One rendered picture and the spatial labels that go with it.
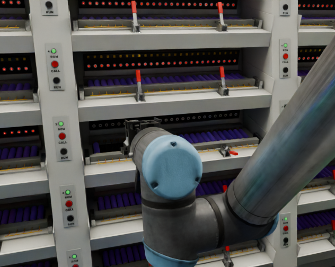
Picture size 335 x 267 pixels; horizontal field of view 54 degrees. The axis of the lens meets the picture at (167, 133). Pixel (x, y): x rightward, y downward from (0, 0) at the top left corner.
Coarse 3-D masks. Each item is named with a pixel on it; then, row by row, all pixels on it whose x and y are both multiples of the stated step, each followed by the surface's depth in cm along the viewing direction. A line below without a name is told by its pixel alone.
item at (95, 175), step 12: (204, 120) 119; (216, 120) 120; (228, 120) 121; (252, 120) 119; (96, 132) 109; (108, 132) 111; (252, 132) 120; (264, 132) 112; (84, 144) 109; (84, 156) 102; (204, 156) 105; (216, 156) 106; (240, 156) 106; (84, 168) 96; (96, 168) 97; (108, 168) 97; (120, 168) 97; (132, 168) 98; (204, 168) 104; (216, 168) 105; (228, 168) 107; (84, 180) 94; (96, 180) 95; (108, 180) 96; (120, 180) 98; (132, 180) 99
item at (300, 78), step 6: (300, 48) 124; (306, 48) 125; (312, 48) 125; (318, 48) 126; (324, 48) 127; (300, 54) 125; (306, 54) 126; (312, 54) 127; (318, 54) 127; (300, 60) 126; (306, 60) 127; (312, 60) 128; (300, 66) 127; (306, 66) 128; (312, 66) 128; (300, 72) 122; (306, 72) 122; (300, 78) 106; (300, 84) 114
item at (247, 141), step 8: (192, 144) 107; (200, 144) 107; (208, 144) 107; (216, 144) 108; (232, 144) 110; (240, 144) 111; (248, 144) 112; (112, 152) 101; (120, 152) 101; (200, 152) 106; (96, 160) 99; (104, 160) 99; (112, 160) 99; (128, 160) 100
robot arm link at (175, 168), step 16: (144, 144) 54; (160, 144) 49; (176, 144) 49; (144, 160) 50; (160, 160) 48; (176, 160) 49; (192, 160) 49; (144, 176) 49; (160, 176) 48; (176, 176) 49; (192, 176) 50; (144, 192) 52; (160, 192) 48; (176, 192) 49; (192, 192) 52
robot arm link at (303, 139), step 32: (320, 64) 35; (320, 96) 35; (288, 128) 40; (320, 128) 36; (256, 160) 47; (288, 160) 41; (320, 160) 40; (224, 192) 59; (256, 192) 48; (288, 192) 46; (224, 224) 54; (256, 224) 53
